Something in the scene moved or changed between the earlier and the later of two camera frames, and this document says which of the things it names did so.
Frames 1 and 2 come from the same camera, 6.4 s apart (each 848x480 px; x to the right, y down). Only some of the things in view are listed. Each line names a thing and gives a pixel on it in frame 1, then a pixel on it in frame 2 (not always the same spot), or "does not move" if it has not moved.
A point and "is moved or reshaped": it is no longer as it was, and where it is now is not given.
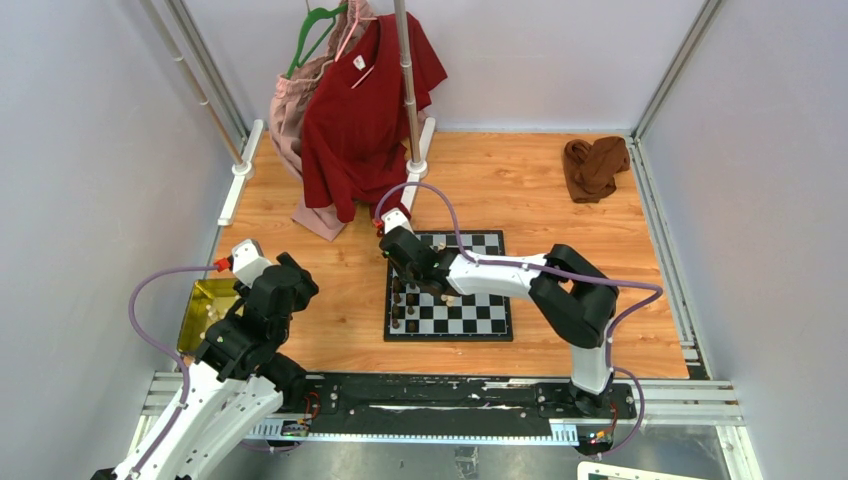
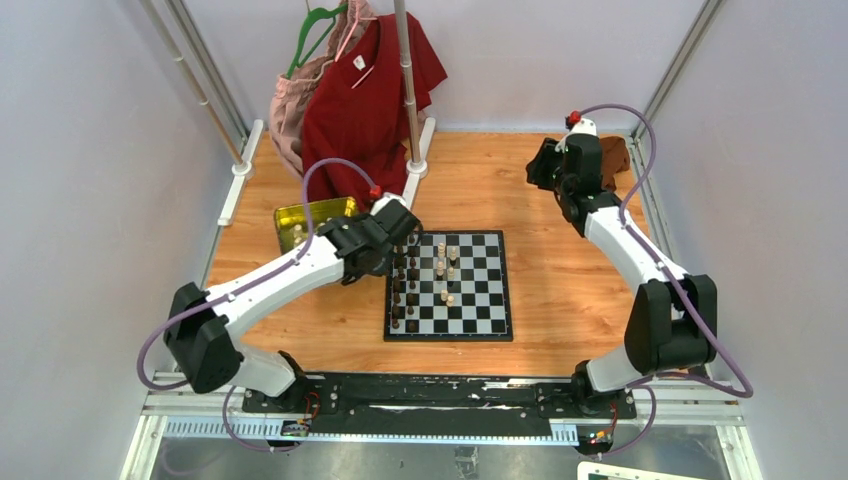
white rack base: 417,170 does not move
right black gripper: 404,276 → 537,169
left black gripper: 308,286 → 384,270
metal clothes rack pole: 407,77 does not move
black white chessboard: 419,313 does not move
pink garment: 288,101 does not move
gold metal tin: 209,303 is moved or reshaped
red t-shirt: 354,144 does not move
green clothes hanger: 313,15 does not move
